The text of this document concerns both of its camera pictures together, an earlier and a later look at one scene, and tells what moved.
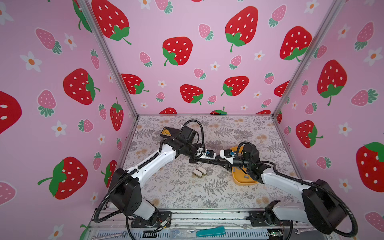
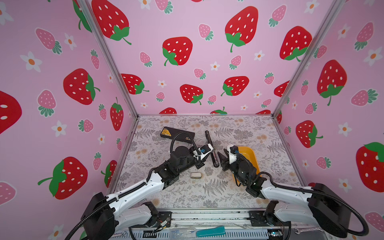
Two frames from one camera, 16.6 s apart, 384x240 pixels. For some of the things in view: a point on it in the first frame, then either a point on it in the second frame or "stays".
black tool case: (167, 132) stays
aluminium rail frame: (238, 225) stays
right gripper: (221, 155) to (224, 162)
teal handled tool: (216, 230) stays
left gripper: (194, 145) to (189, 151)
